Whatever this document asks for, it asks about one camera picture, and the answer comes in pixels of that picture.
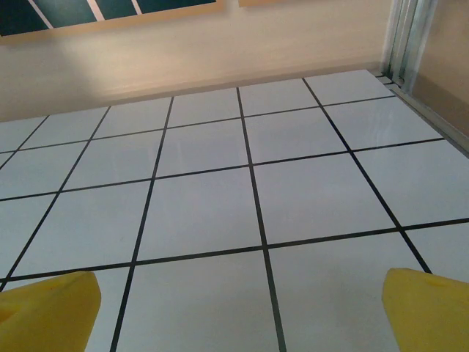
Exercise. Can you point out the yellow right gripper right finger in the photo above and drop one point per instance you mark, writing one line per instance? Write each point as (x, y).
(428, 315)

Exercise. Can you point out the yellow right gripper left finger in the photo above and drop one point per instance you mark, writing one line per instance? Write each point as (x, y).
(47, 315)

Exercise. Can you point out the aluminium table side rail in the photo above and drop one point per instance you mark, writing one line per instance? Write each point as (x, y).
(432, 113)

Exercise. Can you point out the aluminium corner post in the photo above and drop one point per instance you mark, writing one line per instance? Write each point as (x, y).
(403, 36)

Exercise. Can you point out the wall panel with flowers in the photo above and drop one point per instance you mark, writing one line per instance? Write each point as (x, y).
(73, 11)

